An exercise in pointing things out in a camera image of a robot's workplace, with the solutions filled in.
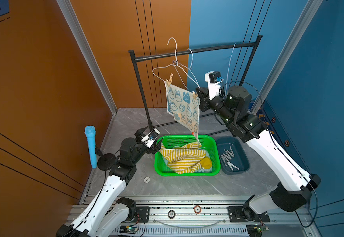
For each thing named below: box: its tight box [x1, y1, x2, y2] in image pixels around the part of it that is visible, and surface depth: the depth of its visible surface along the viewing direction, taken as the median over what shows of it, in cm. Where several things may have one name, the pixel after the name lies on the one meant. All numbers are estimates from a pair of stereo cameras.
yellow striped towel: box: [159, 142, 213, 175], surface depth 84 cm
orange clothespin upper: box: [166, 73, 174, 87], surface depth 71 cm
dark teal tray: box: [216, 136, 251, 175], surface depth 93 cm
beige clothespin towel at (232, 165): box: [226, 161, 240, 171], surface depth 91 cm
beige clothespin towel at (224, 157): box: [220, 153, 230, 166], surface depth 93 cm
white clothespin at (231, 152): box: [227, 146, 235, 158], surface depth 96 cm
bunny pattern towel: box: [164, 80, 201, 142], surface depth 74 cm
